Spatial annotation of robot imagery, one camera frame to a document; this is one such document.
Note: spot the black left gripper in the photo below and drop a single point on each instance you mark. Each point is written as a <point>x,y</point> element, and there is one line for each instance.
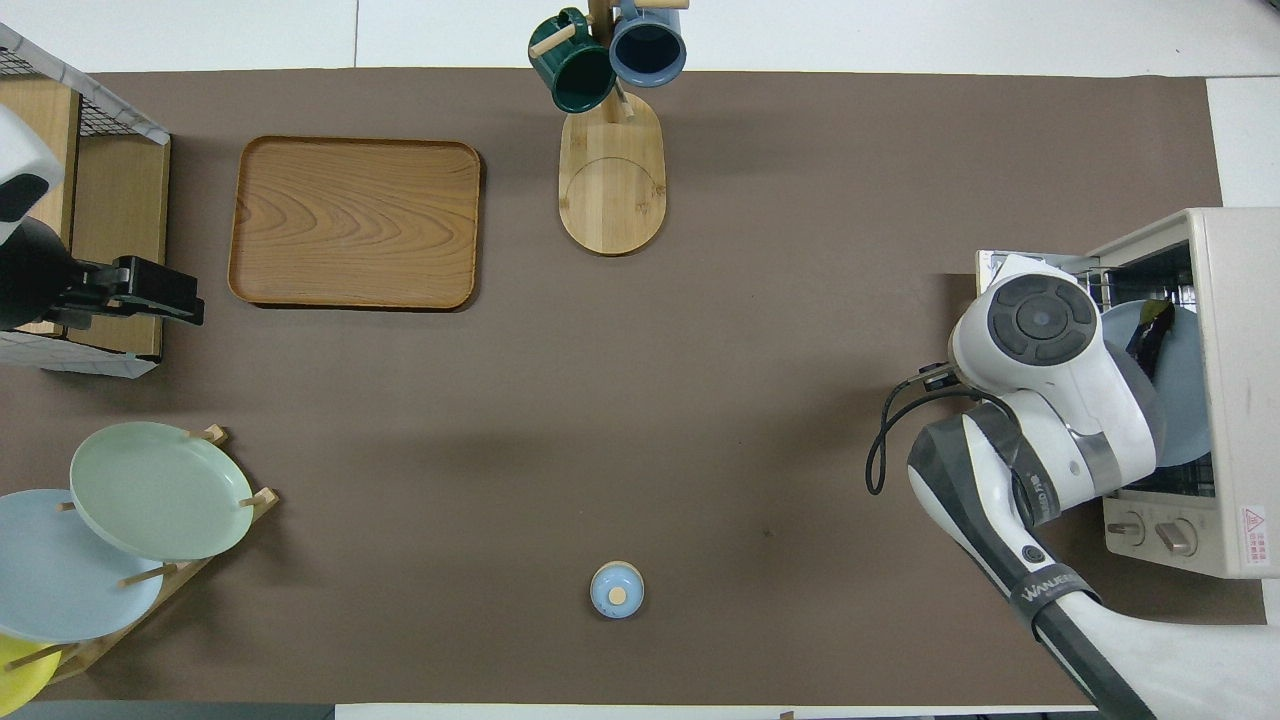
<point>90,295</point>

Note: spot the dark purple eggplant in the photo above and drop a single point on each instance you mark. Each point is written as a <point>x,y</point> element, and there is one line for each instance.
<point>1150,340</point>

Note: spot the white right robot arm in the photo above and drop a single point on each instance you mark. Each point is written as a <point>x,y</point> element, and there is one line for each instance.
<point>1040,330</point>

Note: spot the beige toaster oven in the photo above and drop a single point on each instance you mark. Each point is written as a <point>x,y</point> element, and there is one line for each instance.
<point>1240,400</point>

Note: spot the pale green plate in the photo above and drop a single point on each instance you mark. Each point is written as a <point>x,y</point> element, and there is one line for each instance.
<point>160,490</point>

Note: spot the wooden serving tray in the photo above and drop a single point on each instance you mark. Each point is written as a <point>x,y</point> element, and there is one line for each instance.
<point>350,220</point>

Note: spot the wooden plate rack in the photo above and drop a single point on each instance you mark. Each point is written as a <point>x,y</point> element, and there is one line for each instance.
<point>190,572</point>

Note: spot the light blue racked plate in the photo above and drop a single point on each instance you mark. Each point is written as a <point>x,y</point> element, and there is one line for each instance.
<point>60,580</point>

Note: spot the yellow plate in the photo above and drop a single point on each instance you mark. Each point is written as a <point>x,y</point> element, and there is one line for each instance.
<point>25,680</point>

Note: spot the wooden mug tree stand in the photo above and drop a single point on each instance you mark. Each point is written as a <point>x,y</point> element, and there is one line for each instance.
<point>610,200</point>

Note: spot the dark green mug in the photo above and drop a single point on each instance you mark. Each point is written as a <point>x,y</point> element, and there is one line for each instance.
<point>575,75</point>

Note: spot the brown table mat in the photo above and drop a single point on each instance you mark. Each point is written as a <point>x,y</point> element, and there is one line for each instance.
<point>700,350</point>

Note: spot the blue mug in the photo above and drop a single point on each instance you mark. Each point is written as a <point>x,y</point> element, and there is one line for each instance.
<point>648,50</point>

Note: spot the small blue lid wooden knob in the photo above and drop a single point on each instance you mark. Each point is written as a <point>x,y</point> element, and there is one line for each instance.
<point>617,590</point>

